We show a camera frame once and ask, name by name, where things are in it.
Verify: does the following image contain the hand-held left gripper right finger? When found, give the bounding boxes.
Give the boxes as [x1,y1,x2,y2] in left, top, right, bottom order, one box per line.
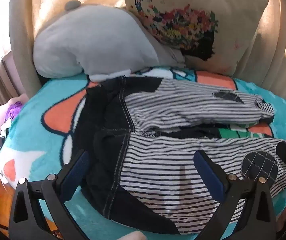
[193,149,277,240]

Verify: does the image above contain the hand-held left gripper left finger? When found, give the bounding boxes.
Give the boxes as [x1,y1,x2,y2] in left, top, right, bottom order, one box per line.
[8,149,89,240]

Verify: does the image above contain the striped navy pants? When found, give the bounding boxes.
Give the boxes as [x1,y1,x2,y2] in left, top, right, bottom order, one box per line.
[71,76,286,237]

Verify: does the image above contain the teal printed cartoon blanket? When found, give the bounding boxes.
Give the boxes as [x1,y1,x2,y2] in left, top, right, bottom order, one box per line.
[0,66,286,230]

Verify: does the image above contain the purple flower bouquet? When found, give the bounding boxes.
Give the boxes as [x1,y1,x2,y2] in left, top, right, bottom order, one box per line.
[0,100,24,155]

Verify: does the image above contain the beige curtain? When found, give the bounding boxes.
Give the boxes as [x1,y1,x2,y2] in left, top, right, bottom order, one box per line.
[30,0,286,99]

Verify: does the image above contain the grey plush pillow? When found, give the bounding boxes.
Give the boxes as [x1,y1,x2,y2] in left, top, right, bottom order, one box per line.
[33,1,186,82]

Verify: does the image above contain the cream floral print pillow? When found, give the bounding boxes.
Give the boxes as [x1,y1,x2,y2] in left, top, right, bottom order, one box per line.
[118,0,269,77]

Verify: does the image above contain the beige padded headboard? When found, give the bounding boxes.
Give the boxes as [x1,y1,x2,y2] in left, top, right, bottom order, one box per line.
[8,0,43,83]

